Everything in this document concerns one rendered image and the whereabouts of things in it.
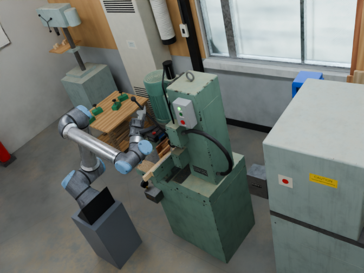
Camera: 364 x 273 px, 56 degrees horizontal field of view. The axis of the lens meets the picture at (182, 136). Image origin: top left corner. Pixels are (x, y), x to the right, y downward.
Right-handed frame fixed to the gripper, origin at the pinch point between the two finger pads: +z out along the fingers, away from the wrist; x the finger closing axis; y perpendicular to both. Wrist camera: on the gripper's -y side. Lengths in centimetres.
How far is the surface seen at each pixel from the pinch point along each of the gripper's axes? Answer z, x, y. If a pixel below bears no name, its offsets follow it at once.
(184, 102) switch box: -12.1, -43.8, -11.7
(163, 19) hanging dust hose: 135, 62, -30
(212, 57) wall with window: 113, 69, -89
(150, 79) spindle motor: 12.1, -19.6, 2.0
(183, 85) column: -0.3, -41.5, -11.6
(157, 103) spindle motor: 0.4, -13.1, -5.7
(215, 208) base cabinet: -57, 8, -59
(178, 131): -21.2, -23.6, -16.6
